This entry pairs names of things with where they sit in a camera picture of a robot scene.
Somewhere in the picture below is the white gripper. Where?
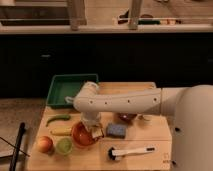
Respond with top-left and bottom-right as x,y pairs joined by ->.
81,113 -> 101,131

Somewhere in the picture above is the small white eraser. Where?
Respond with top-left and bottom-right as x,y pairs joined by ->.
92,129 -> 103,138

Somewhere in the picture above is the red bowl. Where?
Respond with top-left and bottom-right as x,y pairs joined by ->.
71,122 -> 98,148

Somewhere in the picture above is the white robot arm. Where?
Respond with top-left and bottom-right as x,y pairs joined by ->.
73,82 -> 213,171

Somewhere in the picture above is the dark brown small bowl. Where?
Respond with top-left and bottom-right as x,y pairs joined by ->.
118,113 -> 137,122

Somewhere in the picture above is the blue sponge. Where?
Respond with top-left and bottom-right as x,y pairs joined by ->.
106,123 -> 127,138

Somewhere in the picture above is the green chili pepper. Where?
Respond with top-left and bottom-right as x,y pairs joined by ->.
46,114 -> 71,127

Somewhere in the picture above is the yellow corn cob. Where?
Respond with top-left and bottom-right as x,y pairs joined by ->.
50,128 -> 71,136

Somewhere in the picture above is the green lime cup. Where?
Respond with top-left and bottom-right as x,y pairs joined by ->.
55,138 -> 72,155

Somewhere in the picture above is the green plastic tray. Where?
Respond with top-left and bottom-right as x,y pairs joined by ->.
46,73 -> 99,109

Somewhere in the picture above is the white dish brush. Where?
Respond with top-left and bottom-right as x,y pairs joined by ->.
108,147 -> 155,160

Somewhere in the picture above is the red apple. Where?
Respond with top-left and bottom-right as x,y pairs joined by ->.
37,136 -> 53,153

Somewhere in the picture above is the black tripod leg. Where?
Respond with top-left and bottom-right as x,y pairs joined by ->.
9,122 -> 25,171

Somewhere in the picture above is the wooden post left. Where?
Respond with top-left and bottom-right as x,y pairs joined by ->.
67,0 -> 87,31

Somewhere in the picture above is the wooden post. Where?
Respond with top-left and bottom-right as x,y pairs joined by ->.
128,0 -> 143,30
67,0 -> 87,31

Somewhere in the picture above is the wooden post right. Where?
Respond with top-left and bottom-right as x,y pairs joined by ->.
128,0 -> 143,30

